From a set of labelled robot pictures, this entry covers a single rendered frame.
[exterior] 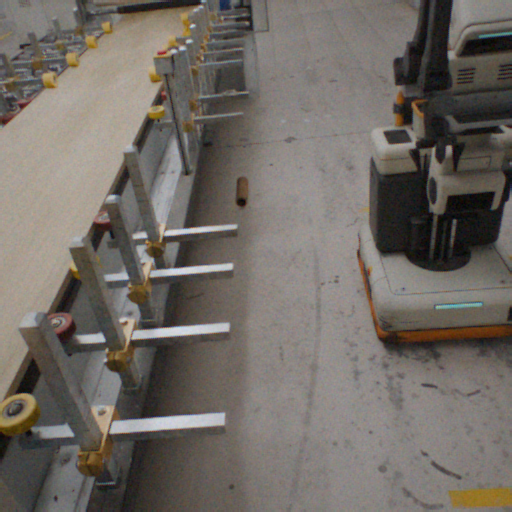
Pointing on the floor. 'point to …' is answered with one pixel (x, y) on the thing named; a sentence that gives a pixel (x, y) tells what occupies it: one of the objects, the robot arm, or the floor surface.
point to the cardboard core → (242, 192)
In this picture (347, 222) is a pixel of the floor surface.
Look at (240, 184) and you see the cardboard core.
